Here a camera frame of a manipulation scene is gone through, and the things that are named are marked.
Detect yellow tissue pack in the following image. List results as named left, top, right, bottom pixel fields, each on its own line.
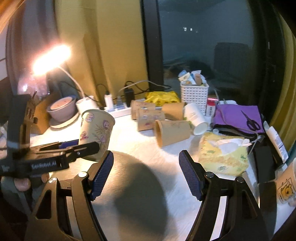
left=197, top=132, right=251, bottom=176

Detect paper cup middle floral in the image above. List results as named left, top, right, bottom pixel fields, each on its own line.
left=136, top=109, right=165, bottom=132

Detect purple cloth pouch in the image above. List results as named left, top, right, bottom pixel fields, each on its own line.
left=212, top=104, right=265, bottom=140

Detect yellow curtain left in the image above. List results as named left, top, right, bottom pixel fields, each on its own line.
left=55, top=1, right=149, bottom=105

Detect black scissors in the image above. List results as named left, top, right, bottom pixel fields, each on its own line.
left=241, top=111, right=260, bottom=131

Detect winnie pooh mug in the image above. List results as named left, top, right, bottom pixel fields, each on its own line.
left=275, top=159, right=296, bottom=204

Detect white lattice basket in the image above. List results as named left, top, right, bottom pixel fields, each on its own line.
left=180, top=83, right=209, bottom=114

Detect yellow curtain right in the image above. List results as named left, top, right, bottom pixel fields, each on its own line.
left=270, top=16, right=295, bottom=151

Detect white power strip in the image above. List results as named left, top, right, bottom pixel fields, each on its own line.
left=104, top=103, right=131, bottom=118

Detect yellow curtain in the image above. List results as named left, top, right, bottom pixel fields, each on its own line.
left=270, top=16, right=295, bottom=151
left=55, top=1, right=149, bottom=105

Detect paper cup far left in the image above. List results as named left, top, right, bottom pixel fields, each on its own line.
left=130, top=100, right=156, bottom=120

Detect white paper cup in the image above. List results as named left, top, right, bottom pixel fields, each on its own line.
left=184, top=103, right=209, bottom=136

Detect white desk lamp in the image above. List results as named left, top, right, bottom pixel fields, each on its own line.
left=32, top=44, right=99, bottom=113

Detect left hand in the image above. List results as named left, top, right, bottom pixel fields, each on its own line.
left=14, top=173, right=50, bottom=192

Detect purple bowl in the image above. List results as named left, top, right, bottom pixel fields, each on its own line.
left=47, top=95, right=77, bottom=122

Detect white plate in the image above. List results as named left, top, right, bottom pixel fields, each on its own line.
left=49, top=113, right=80, bottom=129

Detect floral brown paper cup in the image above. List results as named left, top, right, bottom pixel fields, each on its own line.
left=79, top=109, right=115, bottom=161

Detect white usb charger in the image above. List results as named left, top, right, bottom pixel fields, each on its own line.
left=104, top=93, right=114, bottom=111

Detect round grey placemat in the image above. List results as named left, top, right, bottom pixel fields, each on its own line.
left=67, top=150, right=186, bottom=241

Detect white tube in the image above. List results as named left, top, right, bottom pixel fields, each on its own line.
left=263, top=121, right=288, bottom=163

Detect paper cup rear plain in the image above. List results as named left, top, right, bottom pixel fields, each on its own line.
left=162, top=102, right=185, bottom=121

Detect black power adapter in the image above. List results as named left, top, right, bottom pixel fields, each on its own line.
left=124, top=88, right=135, bottom=108

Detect paper cup front plain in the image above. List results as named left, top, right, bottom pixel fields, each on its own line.
left=154, top=120, right=191, bottom=148

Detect paper cup plain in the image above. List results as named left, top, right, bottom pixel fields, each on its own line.
left=154, top=120, right=191, bottom=148
left=162, top=102, right=185, bottom=121

